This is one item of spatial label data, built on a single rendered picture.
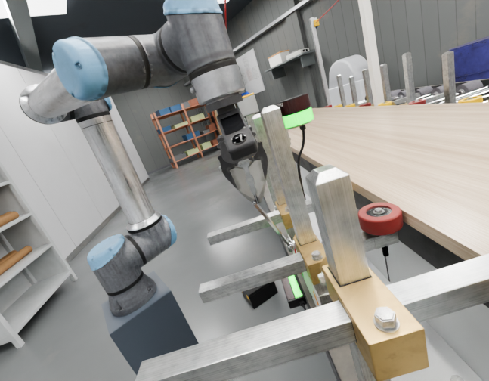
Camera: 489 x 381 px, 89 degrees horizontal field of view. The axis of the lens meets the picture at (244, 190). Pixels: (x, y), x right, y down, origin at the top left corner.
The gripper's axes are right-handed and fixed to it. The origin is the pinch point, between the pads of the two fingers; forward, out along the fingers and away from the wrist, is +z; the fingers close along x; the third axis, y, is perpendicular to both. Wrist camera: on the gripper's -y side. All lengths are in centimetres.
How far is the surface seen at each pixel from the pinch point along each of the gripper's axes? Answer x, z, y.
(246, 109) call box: -7, -16, 50
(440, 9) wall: -335, -52, 353
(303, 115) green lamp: -13.0, -12.8, -0.6
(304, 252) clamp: -6.0, 14.0, -2.1
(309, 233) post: -8.6, 11.9, 0.6
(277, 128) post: -8.1, -12.0, 0.6
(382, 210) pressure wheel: -23.5, 10.3, -2.1
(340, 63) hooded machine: -209, -29, 413
